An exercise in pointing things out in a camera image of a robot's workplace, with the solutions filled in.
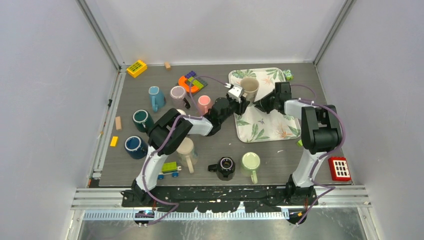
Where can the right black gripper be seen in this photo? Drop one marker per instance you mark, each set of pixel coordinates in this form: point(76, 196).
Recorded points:
point(262, 103)

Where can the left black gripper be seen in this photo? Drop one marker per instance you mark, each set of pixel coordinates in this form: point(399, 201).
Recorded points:
point(241, 106)

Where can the beige floral mug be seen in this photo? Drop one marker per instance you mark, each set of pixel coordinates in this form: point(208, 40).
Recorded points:
point(250, 87)

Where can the light green mug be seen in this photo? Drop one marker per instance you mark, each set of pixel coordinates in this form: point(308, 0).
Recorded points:
point(250, 163)

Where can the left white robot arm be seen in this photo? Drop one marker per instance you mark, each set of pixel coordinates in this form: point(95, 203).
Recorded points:
point(167, 134)

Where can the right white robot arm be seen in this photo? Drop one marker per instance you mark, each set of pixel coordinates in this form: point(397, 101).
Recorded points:
point(322, 132)

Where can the pink mug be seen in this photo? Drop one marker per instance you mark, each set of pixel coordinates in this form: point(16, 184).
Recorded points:
point(204, 103)

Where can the mauve mug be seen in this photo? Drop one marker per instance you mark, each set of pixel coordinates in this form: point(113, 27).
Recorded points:
point(178, 96)

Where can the black faceted mug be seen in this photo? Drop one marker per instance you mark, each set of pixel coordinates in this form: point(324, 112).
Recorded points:
point(224, 168)

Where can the beige seahorse mug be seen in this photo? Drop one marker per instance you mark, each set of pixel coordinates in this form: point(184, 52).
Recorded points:
point(187, 154)

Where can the light blue mug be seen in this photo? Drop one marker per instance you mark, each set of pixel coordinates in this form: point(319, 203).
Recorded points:
point(157, 98)

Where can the dark teal mug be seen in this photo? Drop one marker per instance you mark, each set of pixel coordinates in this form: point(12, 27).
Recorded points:
point(142, 120)

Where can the dark blue mug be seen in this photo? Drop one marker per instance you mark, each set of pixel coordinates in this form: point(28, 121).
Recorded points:
point(136, 147)

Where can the floral leaf tray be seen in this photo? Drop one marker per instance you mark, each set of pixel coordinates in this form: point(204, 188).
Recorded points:
point(257, 126)

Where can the green owl toy brick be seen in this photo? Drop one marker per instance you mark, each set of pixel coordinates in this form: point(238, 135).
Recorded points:
point(288, 75)

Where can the orange and purple brick pile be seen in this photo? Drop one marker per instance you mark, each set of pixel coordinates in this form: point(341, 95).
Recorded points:
point(191, 83)

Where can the small green cube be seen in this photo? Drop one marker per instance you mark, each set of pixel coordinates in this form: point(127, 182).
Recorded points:
point(299, 143)

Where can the small wooden block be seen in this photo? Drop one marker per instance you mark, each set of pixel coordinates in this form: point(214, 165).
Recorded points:
point(167, 65)

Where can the toy brick car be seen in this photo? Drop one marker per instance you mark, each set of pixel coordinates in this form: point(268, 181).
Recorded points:
point(170, 168)

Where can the yellow toy brick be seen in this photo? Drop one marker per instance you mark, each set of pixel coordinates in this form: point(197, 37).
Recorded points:
point(137, 68)

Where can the red window toy brick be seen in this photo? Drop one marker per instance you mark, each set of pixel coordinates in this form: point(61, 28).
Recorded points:
point(339, 169)

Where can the long wooden block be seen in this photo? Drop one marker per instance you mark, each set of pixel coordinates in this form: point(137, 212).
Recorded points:
point(118, 123)

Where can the small yellow block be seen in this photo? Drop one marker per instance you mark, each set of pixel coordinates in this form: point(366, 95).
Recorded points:
point(114, 141)

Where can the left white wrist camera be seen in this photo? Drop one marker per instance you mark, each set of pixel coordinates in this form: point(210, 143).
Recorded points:
point(235, 91)

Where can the white mug black handle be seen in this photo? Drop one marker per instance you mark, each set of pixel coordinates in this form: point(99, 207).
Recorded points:
point(182, 112)

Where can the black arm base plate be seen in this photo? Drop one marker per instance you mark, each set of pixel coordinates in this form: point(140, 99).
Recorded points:
point(219, 199)

